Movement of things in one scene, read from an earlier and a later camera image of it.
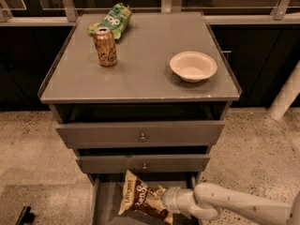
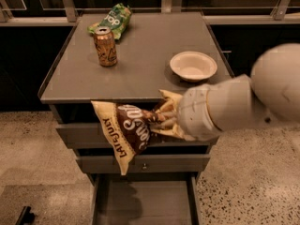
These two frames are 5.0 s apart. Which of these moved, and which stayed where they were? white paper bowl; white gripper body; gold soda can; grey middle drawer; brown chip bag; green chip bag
Moved: brown chip bag; white gripper body
Stayed: grey middle drawer; green chip bag; white paper bowl; gold soda can
